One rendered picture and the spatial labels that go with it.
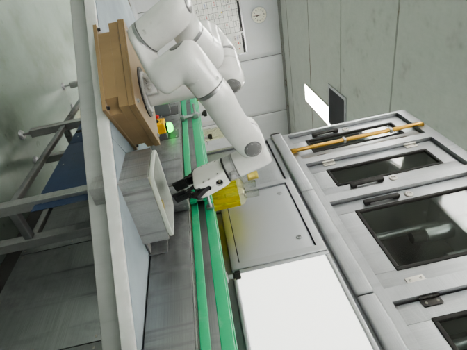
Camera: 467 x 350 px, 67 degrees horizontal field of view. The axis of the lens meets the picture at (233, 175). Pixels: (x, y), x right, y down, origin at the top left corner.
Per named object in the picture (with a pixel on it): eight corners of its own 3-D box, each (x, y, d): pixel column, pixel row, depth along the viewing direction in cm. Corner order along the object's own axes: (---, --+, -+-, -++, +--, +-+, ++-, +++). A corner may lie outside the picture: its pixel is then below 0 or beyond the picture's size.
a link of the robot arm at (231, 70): (192, 83, 103) (246, 72, 103) (187, 54, 110) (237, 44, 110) (198, 105, 111) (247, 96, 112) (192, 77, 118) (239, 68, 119)
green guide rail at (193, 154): (185, 187, 122) (208, 182, 122) (185, 185, 121) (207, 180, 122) (179, 61, 269) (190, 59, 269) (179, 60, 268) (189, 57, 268)
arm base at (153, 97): (141, 102, 100) (194, 91, 100) (133, 60, 101) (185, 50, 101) (153, 117, 115) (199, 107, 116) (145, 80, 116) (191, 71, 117)
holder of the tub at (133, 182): (149, 257, 106) (174, 251, 106) (117, 183, 91) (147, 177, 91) (151, 221, 120) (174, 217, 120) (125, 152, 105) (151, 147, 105)
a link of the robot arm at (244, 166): (257, 123, 91) (250, 109, 99) (220, 140, 92) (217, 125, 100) (276, 166, 100) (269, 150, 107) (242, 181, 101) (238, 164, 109)
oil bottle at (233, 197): (193, 217, 133) (248, 204, 134) (190, 205, 130) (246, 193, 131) (193, 207, 138) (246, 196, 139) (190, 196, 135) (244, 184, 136)
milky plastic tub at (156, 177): (144, 245, 103) (174, 239, 103) (119, 183, 91) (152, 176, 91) (149, 209, 117) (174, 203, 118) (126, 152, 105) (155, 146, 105)
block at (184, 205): (170, 214, 121) (190, 210, 122) (162, 193, 116) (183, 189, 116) (170, 208, 124) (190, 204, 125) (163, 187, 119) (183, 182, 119)
